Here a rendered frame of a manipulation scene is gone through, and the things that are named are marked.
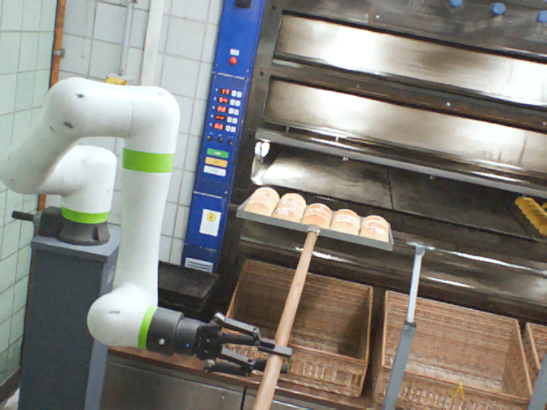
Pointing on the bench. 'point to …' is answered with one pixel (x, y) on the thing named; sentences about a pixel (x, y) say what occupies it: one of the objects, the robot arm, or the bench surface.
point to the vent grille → (199, 264)
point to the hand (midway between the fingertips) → (273, 357)
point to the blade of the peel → (319, 228)
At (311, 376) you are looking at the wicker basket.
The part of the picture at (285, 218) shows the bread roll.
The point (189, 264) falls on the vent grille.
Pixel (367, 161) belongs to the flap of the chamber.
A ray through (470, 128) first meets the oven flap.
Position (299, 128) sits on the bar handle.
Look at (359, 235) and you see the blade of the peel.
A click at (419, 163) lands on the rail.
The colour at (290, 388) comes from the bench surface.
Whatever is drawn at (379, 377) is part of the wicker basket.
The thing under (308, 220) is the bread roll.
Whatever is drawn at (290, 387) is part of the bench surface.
